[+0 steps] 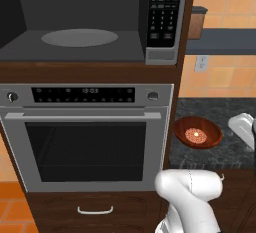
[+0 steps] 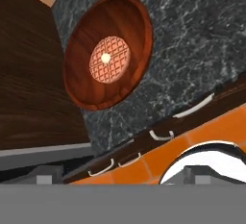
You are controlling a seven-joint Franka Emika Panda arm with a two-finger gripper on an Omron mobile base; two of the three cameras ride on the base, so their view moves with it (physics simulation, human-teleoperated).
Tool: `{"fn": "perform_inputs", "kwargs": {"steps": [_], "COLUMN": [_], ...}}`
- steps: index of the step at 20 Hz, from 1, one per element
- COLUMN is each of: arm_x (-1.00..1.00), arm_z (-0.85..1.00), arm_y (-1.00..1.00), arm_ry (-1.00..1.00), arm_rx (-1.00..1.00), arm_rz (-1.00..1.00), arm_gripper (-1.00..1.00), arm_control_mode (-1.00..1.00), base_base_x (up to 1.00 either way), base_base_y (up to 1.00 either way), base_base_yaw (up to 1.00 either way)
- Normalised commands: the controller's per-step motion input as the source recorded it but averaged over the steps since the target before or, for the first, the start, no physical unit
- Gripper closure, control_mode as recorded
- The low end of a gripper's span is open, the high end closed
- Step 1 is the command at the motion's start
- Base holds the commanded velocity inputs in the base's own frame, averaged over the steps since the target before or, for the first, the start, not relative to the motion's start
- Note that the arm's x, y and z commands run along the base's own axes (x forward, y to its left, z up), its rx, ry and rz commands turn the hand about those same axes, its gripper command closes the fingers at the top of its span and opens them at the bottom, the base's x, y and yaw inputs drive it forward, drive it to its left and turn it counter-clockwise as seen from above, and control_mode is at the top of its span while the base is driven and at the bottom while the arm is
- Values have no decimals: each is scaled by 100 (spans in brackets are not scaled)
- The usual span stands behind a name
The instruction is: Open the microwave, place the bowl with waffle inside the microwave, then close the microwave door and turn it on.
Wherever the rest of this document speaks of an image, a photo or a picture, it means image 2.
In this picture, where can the white round object black rim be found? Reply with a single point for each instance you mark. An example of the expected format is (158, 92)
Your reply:
(221, 162)

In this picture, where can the round pink waffle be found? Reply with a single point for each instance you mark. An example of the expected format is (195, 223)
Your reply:
(112, 67)

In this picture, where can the grey flat panel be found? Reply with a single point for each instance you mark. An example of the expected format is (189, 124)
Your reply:
(41, 157)

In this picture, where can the brown wooden bowl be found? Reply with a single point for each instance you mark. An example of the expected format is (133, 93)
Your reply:
(83, 83)

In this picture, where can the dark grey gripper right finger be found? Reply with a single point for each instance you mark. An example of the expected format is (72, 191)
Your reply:
(195, 171)

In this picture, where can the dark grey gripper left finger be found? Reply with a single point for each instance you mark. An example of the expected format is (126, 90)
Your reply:
(48, 171)

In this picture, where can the dark wood tall cabinet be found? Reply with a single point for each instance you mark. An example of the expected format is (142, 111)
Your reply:
(29, 74)

